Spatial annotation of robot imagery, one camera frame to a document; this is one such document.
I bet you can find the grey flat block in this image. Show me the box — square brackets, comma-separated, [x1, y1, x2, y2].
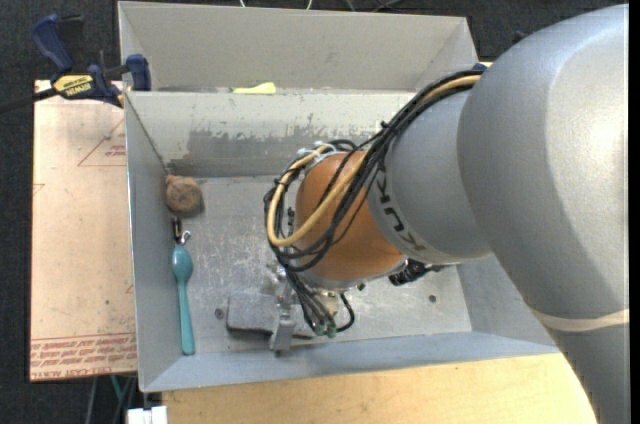
[225, 291, 302, 340]

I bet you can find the small black clip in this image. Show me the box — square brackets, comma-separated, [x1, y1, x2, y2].
[170, 216, 193, 248]

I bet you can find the brown cardboard board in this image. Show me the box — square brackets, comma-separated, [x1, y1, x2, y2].
[29, 79, 139, 383]

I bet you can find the black cylinder on white bracket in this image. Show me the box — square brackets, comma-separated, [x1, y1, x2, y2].
[388, 258, 446, 288]

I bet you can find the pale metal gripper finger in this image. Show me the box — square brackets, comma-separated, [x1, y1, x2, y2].
[270, 314, 297, 357]

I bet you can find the brown round lump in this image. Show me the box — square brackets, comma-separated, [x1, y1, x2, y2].
[164, 174, 206, 219]

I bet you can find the grey metal bin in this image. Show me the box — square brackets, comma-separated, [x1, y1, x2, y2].
[117, 0, 561, 394]

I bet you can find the yellow flat piece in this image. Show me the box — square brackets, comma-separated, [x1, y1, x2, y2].
[232, 81, 278, 96]

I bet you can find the teal plastic spoon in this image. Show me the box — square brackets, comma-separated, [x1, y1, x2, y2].
[171, 245, 197, 357]

